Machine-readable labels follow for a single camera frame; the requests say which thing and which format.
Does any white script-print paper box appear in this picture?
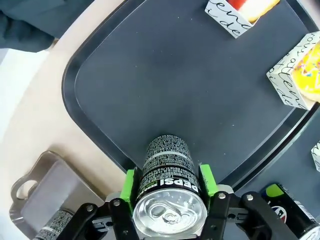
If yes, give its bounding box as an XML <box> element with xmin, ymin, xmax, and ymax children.
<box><xmin>266</xmin><ymin>31</ymin><xmax>320</xmax><ymax>111</ymax></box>
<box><xmin>204</xmin><ymin>0</ymin><xmax>281</xmax><ymax>40</ymax></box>
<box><xmin>310</xmin><ymin>139</ymin><xmax>320</xmax><ymax>173</ymax></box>

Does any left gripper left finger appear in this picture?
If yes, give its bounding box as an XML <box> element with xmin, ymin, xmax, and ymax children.
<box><xmin>72</xmin><ymin>167</ymin><xmax>141</xmax><ymax>240</ymax></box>

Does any red glazed donut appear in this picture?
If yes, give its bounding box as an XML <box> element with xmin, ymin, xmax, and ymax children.
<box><xmin>228</xmin><ymin>0</ymin><xmax>281</xmax><ymax>23</ymax></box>

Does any yellow sprinkled donut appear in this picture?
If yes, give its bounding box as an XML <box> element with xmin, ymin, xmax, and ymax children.
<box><xmin>292</xmin><ymin>39</ymin><xmax>320</xmax><ymax>103</ymax></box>

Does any black Pepsi Zero can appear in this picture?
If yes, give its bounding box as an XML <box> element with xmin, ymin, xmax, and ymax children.
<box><xmin>33</xmin><ymin>208</ymin><xmax>76</xmax><ymax>240</ymax></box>
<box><xmin>261</xmin><ymin>183</ymin><xmax>320</xmax><ymax>240</ymax></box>
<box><xmin>132</xmin><ymin>134</ymin><xmax>209</xmax><ymax>237</ymax></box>

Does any dark grey serving tray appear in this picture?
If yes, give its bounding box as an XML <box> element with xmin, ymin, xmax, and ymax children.
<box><xmin>61</xmin><ymin>0</ymin><xmax>320</xmax><ymax>191</ymax></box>
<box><xmin>224</xmin><ymin>102</ymin><xmax>320</xmax><ymax>226</ymax></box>

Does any person's dark jacket torso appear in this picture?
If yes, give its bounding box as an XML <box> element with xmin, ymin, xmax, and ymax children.
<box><xmin>0</xmin><ymin>0</ymin><xmax>93</xmax><ymax>53</ymax></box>

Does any silver metal tray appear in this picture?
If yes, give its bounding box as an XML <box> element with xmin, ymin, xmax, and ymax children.
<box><xmin>8</xmin><ymin>149</ymin><xmax>111</xmax><ymax>240</ymax></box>

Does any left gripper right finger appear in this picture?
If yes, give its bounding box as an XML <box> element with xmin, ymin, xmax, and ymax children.
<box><xmin>198</xmin><ymin>164</ymin><xmax>298</xmax><ymax>240</ymax></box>

